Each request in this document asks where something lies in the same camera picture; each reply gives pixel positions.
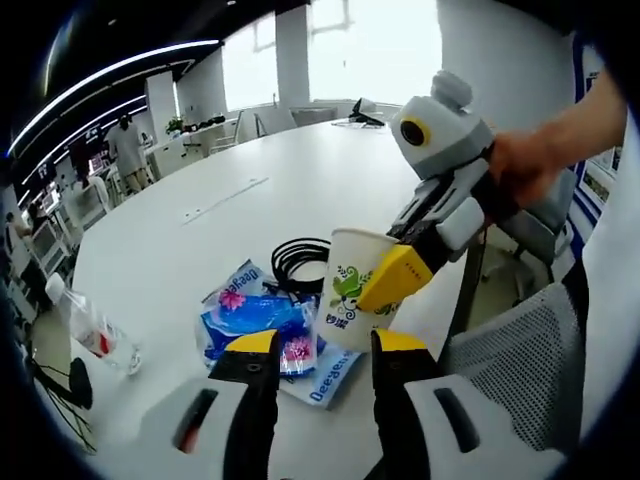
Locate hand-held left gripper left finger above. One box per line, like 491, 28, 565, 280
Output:
139, 328, 281, 480

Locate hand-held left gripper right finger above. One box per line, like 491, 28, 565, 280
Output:
367, 328, 539, 480

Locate white paper cup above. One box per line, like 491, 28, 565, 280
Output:
313, 227, 401, 351

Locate clear packet with blue pad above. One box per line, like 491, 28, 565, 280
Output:
277, 344, 364, 412

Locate blue floral packet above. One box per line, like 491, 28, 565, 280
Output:
197, 258, 321, 376

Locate black cable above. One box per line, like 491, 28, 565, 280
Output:
270, 237, 334, 294

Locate clear plastic water bottle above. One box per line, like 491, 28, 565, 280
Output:
44, 274, 144, 376

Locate person's right hand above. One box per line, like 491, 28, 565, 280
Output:
487, 130, 566, 209

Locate black conference phone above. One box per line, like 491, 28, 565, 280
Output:
347, 97, 387, 126

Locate wide bright window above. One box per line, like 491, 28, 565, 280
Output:
308, 0, 444, 107

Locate grey padded chair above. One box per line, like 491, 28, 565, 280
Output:
482, 167, 579, 304

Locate grey mesh office chair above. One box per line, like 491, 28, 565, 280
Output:
439, 282, 589, 451

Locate narrow bright window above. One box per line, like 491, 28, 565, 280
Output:
222, 14, 280, 112

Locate white low cabinet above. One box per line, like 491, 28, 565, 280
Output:
145, 133, 209, 181

